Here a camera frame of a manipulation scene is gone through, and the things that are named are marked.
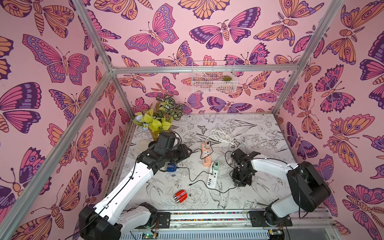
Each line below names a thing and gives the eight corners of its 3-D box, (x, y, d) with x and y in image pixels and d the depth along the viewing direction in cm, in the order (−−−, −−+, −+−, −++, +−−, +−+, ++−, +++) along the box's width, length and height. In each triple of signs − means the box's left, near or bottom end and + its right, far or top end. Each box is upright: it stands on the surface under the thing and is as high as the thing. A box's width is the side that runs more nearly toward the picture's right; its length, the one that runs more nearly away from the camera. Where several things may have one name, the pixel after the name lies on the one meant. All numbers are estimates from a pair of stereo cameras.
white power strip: (206, 187, 85) (207, 186, 83) (211, 163, 95) (211, 161, 93) (215, 189, 85) (215, 188, 83) (218, 164, 94) (219, 163, 92)
